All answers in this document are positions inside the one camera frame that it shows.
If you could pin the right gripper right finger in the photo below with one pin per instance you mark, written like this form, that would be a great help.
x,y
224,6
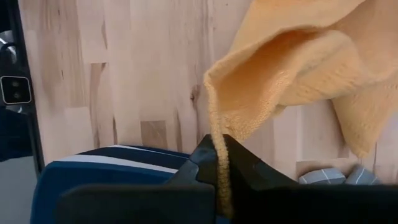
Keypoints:
x,y
311,205

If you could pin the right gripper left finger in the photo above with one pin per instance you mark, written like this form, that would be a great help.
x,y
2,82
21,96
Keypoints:
x,y
140,205

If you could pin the grey checked towel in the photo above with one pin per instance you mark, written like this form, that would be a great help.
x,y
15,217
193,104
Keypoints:
x,y
320,177

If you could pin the navy fabric basket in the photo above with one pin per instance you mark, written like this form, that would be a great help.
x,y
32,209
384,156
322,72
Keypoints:
x,y
93,177

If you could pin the yellow terry towel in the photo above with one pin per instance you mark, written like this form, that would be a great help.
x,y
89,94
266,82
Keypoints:
x,y
295,62

